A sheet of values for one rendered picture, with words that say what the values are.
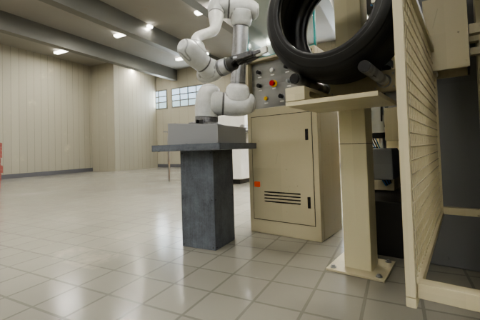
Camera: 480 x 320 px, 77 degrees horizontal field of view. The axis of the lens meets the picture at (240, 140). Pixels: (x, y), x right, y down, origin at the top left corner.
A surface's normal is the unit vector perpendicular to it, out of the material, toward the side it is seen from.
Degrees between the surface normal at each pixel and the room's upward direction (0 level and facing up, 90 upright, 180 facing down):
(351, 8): 90
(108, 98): 90
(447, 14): 90
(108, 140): 90
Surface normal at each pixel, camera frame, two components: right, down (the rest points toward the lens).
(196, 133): -0.46, -0.01
